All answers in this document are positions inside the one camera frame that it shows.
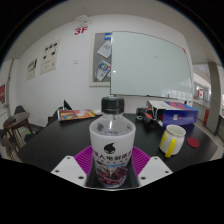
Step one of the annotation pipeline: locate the large whiteboard on stand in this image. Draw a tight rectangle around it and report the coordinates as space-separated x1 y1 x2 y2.
109 30 194 100

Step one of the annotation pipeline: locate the large white wall poster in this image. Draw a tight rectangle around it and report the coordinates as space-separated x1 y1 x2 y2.
39 39 62 76

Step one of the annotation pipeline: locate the white mug with yellow handle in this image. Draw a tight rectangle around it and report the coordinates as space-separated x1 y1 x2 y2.
158 124 187 159

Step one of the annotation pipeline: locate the white wall-mounted device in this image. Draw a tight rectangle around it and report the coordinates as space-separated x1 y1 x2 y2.
74 14 93 29

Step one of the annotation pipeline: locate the black and red tool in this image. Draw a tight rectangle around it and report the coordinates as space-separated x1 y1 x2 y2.
135 106 158 128

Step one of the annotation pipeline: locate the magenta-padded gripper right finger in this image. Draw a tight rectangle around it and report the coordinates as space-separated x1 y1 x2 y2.
131 146 174 188

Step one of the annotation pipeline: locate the red fire extinguisher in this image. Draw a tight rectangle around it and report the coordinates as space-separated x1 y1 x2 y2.
203 109 210 125

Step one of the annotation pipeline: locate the red wall sign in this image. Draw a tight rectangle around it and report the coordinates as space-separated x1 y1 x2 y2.
74 27 88 36

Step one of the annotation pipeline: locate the clear bottle with white label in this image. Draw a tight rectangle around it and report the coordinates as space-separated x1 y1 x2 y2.
88 96 137 189

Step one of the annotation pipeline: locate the red wall poster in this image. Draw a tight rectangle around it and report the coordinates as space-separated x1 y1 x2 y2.
0 83 7 106

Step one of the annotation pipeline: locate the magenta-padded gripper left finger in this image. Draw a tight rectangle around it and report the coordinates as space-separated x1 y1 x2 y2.
50 145 95 188

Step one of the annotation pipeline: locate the small white wall poster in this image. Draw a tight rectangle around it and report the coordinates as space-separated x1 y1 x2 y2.
26 58 38 81

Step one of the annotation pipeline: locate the colourful flat book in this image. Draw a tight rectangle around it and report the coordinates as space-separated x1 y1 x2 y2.
57 108 97 122

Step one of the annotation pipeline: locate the flat round red coaster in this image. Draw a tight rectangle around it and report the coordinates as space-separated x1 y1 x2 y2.
186 136 201 149

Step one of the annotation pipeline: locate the blue cardboard box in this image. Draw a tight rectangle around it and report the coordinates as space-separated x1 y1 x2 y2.
146 99 200 128

